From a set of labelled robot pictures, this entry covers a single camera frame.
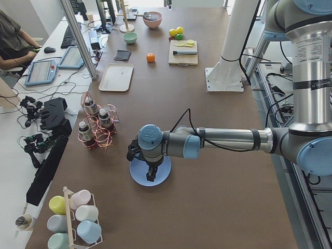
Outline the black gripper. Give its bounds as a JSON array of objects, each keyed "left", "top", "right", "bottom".
[{"left": 143, "top": 155, "right": 162, "bottom": 181}]

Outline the blue plate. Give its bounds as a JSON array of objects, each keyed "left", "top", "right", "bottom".
[{"left": 129, "top": 156, "right": 172, "bottom": 187}]

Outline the orange fruit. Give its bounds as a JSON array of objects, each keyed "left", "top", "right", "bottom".
[{"left": 146, "top": 53, "right": 156, "bottom": 63}]

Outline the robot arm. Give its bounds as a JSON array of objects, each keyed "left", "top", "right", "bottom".
[{"left": 127, "top": 1, "right": 331, "bottom": 181}]

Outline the tea bottle two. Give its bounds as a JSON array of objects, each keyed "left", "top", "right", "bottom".
[{"left": 99, "top": 108, "right": 115, "bottom": 131}]

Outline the pink cup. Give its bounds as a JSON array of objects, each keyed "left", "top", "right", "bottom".
[{"left": 69, "top": 189, "right": 91, "bottom": 210}]

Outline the white cup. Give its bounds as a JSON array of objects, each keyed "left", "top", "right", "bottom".
[{"left": 75, "top": 205, "right": 99, "bottom": 222}]

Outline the tea bottle three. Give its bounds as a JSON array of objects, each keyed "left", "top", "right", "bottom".
[{"left": 78, "top": 121, "right": 97, "bottom": 149}]

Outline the blue cup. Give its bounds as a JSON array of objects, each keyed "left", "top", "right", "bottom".
[{"left": 77, "top": 220, "right": 102, "bottom": 244}]

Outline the wooden cup rack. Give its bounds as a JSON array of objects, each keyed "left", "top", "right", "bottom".
[{"left": 63, "top": 186, "right": 103, "bottom": 248}]

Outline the tea bottle one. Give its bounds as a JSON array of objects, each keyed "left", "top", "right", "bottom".
[{"left": 84, "top": 99, "right": 100, "bottom": 116}]

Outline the yellow cup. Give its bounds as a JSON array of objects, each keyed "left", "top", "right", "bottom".
[{"left": 49, "top": 196, "right": 66, "bottom": 215}]

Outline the cream rabbit tray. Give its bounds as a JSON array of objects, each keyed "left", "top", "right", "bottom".
[{"left": 99, "top": 63, "right": 133, "bottom": 92}]

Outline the grey cup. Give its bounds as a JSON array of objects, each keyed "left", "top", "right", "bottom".
[{"left": 47, "top": 214, "right": 67, "bottom": 233}]

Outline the green cup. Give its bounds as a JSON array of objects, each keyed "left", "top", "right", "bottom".
[{"left": 47, "top": 233, "right": 69, "bottom": 249}]

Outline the grey folded cloth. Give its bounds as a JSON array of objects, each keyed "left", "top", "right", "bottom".
[{"left": 114, "top": 49, "right": 131, "bottom": 61}]

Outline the wooden cutting board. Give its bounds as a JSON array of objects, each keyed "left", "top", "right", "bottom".
[{"left": 169, "top": 39, "right": 198, "bottom": 66}]

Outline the paper cup with utensils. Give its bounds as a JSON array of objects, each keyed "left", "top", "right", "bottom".
[{"left": 15, "top": 214, "right": 37, "bottom": 231}]

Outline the yellow plastic knife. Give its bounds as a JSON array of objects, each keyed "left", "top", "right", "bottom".
[{"left": 173, "top": 41, "right": 195, "bottom": 47}]

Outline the green bowl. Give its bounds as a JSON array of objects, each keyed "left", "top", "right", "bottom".
[{"left": 123, "top": 32, "right": 137, "bottom": 45}]

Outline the teach pendant far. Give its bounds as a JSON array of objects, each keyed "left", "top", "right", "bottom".
[{"left": 58, "top": 46, "right": 84, "bottom": 70}]

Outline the teach pendant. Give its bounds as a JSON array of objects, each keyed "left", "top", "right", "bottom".
[
  {"left": 24, "top": 60, "right": 57, "bottom": 86},
  {"left": 58, "top": 46, "right": 84, "bottom": 70}
]

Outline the green lime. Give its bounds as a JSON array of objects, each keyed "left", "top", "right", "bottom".
[{"left": 175, "top": 34, "right": 183, "bottom": 40}]

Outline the whole lemon two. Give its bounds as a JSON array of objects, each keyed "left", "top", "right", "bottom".
[{"left": 176, "top": 26, "right": 184, "bottom": 34}]

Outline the wooden cup tree stand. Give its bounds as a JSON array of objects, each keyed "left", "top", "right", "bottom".
[{"left": 118, "top": 0, "right": 135, "bottom": 33}]

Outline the teach pendant near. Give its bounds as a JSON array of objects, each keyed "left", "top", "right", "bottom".
[{"left": 24, "top": 60, "right": 57, "bottom": 86}]

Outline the pink bowl with ice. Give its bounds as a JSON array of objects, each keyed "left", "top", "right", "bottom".
[{"left": 143, "top": 11, "right": 162, "bottom": 29}]

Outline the black keyboard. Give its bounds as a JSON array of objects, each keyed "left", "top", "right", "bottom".
[{"left": 60, "top": 25, "right": 76, "bottom": 49}]

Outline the metal ice scoop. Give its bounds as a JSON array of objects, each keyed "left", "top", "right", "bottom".
[{"left": 135, "top": 11, "right": 158, "bottom": 20}]

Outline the black computer mouse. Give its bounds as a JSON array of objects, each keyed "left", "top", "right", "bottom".
[{"left": 44, "top": 46, "right": 56, "bottom": 54}]

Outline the seated person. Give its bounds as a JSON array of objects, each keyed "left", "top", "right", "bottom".
[{"left": 1, "top": 10, "right": 41, "bottom": 70}]

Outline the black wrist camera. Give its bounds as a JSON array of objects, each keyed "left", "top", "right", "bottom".
[{"left": 127, "top": 139, "right": 142, "bottom": 162}]

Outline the copper wire bottle rack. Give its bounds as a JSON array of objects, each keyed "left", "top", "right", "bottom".
[{"left": 77, "top": 92, "right": 119, "bottom": 150}]

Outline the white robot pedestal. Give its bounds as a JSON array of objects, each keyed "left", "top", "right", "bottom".
[{"left": 205, "top": 1, "right": 260, "bottom": 92}]

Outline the aluminium frame post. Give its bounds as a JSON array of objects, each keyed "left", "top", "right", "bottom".
[{"left": 59, "top": 0, "right": 97, "bottom": 80}]

